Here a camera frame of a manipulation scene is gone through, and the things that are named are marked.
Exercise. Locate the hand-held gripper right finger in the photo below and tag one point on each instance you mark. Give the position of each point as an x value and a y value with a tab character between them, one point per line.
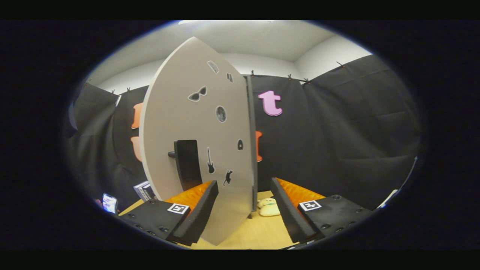
287	210

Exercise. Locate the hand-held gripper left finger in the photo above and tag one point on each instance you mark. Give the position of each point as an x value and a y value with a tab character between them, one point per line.
200	215

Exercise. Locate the beige cabinet door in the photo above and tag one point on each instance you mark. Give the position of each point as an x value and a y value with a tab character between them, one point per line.
180	112

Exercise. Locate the yellow plush toy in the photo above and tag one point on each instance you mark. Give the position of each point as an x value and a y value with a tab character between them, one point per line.
268	210

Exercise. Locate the dark blue book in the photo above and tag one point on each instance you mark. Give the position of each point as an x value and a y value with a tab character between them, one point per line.
145	193

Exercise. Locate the black backdrop cloth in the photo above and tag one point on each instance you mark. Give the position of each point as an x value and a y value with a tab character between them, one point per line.
337	142

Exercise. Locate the grey cabinet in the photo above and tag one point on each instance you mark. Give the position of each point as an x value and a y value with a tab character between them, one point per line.
252	131

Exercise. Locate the smartphone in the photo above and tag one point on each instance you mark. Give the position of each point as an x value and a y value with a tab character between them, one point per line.
109	203

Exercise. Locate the long ceiling light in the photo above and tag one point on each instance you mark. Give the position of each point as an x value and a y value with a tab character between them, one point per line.
193	22

